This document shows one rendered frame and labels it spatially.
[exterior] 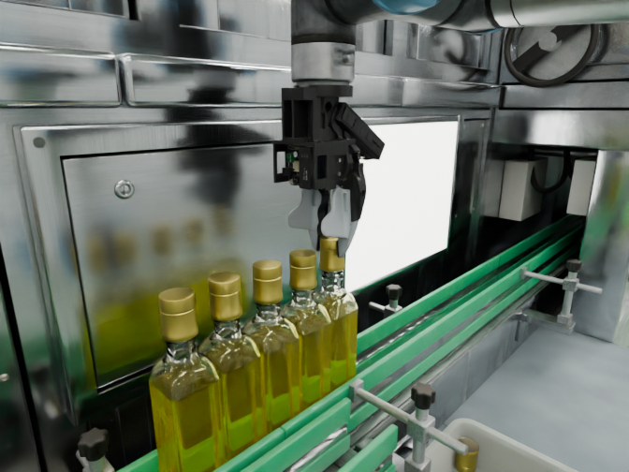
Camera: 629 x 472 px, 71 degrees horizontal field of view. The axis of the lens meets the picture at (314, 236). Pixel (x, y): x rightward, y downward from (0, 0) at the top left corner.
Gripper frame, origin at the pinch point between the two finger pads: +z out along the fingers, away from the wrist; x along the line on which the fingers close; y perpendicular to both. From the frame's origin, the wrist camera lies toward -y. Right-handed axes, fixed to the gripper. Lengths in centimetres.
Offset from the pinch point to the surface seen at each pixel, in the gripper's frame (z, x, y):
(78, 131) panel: -15.2, -12.0, 26.0
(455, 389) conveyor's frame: 34.8, 6.3, -29.4
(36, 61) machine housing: -21.7, -12.9, 28.5
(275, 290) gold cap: 2.8, 1.7, 11.8
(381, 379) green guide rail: 22.4, 4.4, -6.7
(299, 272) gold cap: 1.9, 1.0, 7.2
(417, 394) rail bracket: 15.3, 15.2, 1.6
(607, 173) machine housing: -2, 15, -84
